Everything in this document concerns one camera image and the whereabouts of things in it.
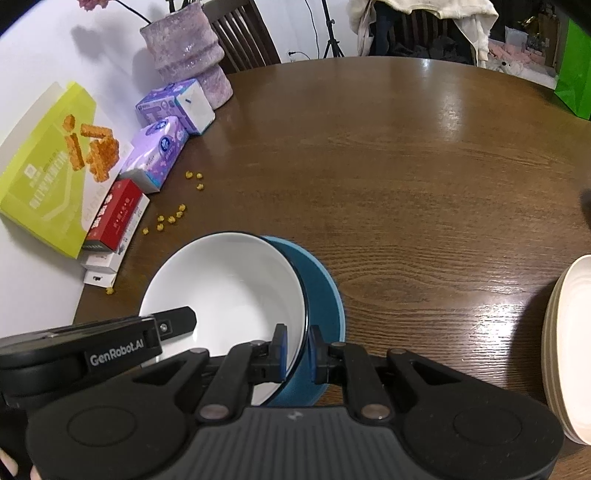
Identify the white plush toy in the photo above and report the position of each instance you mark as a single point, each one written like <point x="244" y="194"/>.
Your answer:
<point x="508" y="67"/>

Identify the purple tissue box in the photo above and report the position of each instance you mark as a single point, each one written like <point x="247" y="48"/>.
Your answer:
<point x="178" y="104"/>

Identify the chair draped with cream jacket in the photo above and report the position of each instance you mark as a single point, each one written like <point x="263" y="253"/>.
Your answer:
<point x="443" y="14"/>

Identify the pink blanket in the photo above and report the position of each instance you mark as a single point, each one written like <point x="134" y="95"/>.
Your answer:
<point x="501" y="48"/>

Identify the small white box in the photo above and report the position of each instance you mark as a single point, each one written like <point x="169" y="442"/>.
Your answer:
<point x="99" y="278"/>

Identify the studio light on stand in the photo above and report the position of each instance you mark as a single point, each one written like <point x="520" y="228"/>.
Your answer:
<point x="330" y="32"/>

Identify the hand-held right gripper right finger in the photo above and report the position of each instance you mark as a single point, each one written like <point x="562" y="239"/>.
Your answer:
<point x="316" y="353"/>

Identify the navy garment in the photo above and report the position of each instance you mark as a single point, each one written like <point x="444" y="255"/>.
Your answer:
<point x="383" y="27"/>

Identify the lilac ribbed vase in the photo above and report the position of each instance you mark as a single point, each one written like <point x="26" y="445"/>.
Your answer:
<point x="189" y="50"/>

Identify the white flat box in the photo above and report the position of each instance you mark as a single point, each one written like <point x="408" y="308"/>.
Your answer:
<point x="104" y="261"/>

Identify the blue bowl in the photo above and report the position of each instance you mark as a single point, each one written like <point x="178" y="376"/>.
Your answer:
<point x="325" y="295"/>

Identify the person's left hand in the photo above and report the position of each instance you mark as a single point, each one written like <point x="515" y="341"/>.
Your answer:
<point x="7" y="464"/>

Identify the wall socket with plug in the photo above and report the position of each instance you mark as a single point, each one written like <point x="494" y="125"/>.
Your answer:
<point x="292" y="54"/>

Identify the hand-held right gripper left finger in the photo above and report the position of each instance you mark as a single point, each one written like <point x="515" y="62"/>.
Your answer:
<point x="279" y="353"/>

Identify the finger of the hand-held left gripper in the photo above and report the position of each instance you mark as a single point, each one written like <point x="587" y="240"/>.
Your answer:
<point x="178" y="321"/>

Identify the large white black-rimmed bowl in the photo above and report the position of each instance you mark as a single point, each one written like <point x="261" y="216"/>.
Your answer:
<point x="221" y="286"/>

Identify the scattered corn kernels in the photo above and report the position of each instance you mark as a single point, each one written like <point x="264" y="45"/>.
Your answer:
<point x="173" y="217"/>

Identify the green paper bag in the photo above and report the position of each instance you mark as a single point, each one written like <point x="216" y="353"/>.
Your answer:
<point x="575" y="76"/>

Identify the black garment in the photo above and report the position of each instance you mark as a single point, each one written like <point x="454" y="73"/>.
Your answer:
<point x="441" y="46"/>

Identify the purple tissue pack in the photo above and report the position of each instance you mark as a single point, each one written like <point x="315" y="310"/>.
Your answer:
<point x="154" y="154"/>

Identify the dark wooden slatted chair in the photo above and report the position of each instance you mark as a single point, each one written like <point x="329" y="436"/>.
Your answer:
<point x="242" y="32"/>

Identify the wooden chair with clothes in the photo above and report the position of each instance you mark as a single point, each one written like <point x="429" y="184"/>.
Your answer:
<point x="425" y="27"/>

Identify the yellow-green snack box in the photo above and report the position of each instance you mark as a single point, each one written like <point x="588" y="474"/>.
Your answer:
<point x="46" y="175"/>

